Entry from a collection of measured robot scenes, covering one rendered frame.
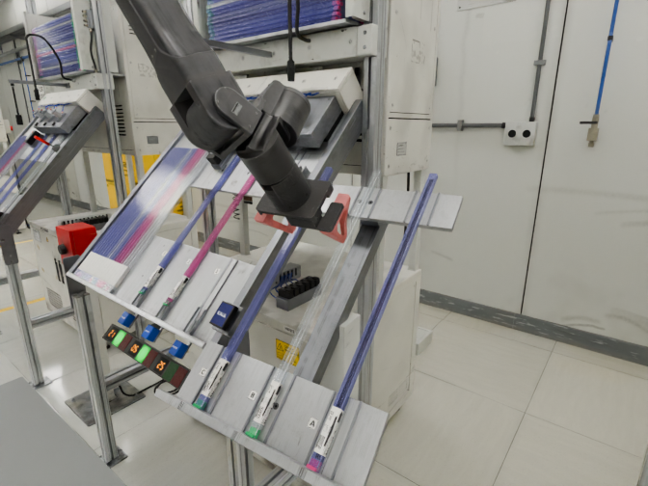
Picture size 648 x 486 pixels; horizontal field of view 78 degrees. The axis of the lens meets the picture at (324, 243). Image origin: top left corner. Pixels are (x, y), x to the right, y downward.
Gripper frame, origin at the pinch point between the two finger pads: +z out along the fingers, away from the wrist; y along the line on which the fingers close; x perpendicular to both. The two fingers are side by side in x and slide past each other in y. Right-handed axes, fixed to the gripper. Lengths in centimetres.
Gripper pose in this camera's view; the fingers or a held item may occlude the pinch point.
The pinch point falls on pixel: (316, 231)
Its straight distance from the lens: 63.7
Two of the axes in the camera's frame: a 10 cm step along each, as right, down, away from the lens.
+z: 3.6, 5.5, 7.6
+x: -4.0, 8.2, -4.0
